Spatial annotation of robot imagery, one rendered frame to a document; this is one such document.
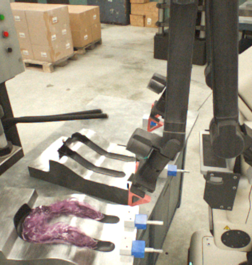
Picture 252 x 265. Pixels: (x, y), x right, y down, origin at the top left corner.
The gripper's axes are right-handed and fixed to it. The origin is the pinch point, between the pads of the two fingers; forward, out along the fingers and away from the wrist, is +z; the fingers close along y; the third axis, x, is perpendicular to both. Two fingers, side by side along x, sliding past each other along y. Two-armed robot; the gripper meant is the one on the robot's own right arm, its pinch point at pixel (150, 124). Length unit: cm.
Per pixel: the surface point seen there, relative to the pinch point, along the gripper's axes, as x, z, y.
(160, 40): 2, 73, -399
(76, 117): -34, 32, -23
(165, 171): 14.5, 10.6, 11.6
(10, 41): -81, 12, -30
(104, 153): -12.2, 19.1, 8.8
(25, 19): -201, 126, -329
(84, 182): -14.5, 22.6, 26.6
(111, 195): -3.0, 19.9, 29.1
